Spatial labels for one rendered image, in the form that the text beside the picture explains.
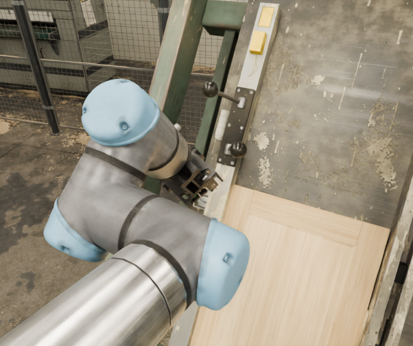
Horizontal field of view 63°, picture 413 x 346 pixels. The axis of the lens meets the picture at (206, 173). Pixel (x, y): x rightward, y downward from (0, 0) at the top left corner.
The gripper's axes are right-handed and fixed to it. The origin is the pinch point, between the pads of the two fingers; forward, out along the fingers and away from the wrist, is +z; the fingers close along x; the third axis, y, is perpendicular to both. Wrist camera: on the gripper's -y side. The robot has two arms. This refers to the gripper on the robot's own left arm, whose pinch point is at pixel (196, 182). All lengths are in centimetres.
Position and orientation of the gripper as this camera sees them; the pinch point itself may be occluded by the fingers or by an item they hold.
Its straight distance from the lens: 68.0
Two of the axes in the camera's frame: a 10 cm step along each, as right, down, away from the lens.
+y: 6.8, 6.2, -4.0
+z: 2.7, 2.9, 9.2
